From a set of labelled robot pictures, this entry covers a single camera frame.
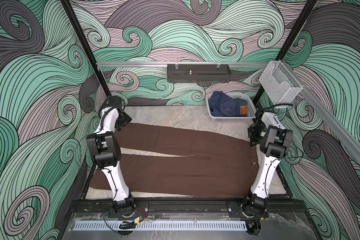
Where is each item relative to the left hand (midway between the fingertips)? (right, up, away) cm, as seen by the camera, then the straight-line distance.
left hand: (126, 121), depth 94 cm
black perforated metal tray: (+47, +32, +1) cm, 57 cm away
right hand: (+83, -11, +7) cm, 84 cm away
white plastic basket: (+88, +7, +14) cm, 90 cm away
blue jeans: (+66, +12, +16) cm, 69 cm away
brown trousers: (+58, -26, -7) cm, 64 cm away
